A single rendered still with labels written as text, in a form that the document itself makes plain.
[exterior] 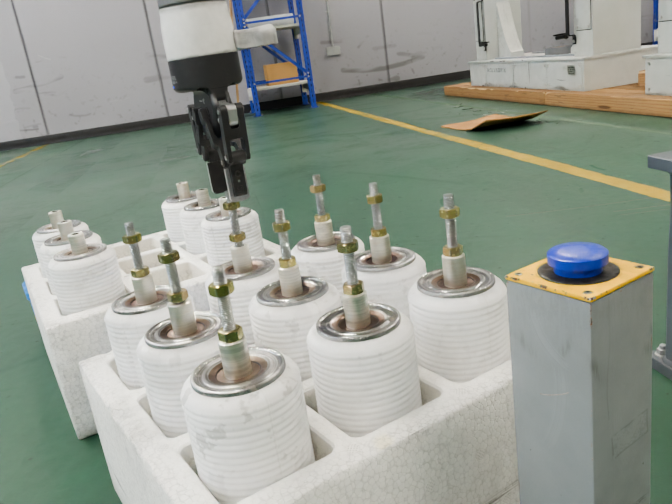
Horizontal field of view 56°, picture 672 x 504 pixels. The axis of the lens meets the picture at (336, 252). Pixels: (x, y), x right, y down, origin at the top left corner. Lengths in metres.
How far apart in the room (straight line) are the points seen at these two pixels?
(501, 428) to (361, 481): 0.16
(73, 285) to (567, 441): 0.71
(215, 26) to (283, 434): 0.41
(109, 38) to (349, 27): 2.44
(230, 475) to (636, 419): 0.30
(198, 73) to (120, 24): 6.31
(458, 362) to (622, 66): 3.53
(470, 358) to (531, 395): 0.13
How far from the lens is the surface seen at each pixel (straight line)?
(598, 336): 0.44
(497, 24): 5.22
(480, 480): 0.62
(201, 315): 0.64
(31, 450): 1.05
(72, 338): 0.96
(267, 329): 0.63
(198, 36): 0.68
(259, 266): 0.76
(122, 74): 6.97
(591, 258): 0.45
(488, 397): 0.59
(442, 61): 7.40
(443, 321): 0.60
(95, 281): 0.98
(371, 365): 0.53
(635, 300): 0.47
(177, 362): 0.58
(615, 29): 4.03
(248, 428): 0.49
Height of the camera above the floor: 0.48
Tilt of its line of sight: 17 degrees down
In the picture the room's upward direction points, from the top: 8 degrees counter-clockwise
